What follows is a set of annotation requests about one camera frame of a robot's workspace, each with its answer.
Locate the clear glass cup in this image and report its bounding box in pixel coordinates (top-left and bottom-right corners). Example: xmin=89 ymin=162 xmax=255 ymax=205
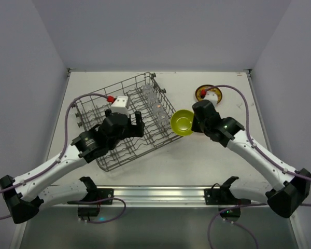
xmin=152 ymin=102 xmax=163 ymax=114
xmin=142 ymin=85 xmax=152 ymax=96
xmin=147 ymin=93 xmax=158 ymax=105
xmin=157 ymin=112 xmax=169 ymax=127

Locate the lime green bowl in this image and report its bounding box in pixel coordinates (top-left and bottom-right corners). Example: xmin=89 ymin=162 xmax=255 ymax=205
xmin=170 ymin=109 xmax=194 ymax=136

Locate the grey wire dish rack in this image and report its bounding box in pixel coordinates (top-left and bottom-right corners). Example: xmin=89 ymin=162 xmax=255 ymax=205
xmin=73 ymin=72 xmax=180 ymax=172

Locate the yellow patterned plate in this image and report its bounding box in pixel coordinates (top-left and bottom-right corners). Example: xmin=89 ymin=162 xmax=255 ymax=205
xmin=195 ymin=85 xmax=222 ymax=105

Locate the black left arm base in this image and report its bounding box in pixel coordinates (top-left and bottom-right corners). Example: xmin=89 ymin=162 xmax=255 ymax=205
xmin=68 ymin=176 xmax=114 ymax=221

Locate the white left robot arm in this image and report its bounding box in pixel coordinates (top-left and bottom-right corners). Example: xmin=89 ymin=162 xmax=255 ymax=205
xmin=0 ymin=109 xmax=145 ymax=224

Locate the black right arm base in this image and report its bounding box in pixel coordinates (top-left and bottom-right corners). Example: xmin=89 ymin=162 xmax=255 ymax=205
xmin=204 ymin=176 xmax=251 ymax=205

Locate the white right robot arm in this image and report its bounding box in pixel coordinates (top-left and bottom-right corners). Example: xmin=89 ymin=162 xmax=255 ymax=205
xmin=192 ymin=100 xmax=311 ymax=218

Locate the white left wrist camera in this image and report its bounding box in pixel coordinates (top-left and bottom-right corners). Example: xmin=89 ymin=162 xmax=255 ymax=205
xmin=110 ymin=96 xmax=130 ymax=116

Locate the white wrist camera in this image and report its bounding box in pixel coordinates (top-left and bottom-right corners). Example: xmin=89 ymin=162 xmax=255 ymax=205
xmin=110 ymin=96 xmax=130 ymax=116
xmin=201 ymin=90 xmax=218 ymax=105

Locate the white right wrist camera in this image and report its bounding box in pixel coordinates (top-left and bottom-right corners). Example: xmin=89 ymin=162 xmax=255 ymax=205
xmin=201 ymin=90 xmax=218 ymax=105

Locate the aluminium mounting rail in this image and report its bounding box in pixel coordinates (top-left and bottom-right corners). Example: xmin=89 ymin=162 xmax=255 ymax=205
xmin=31 ymin=181 xmax=267 ymax=209

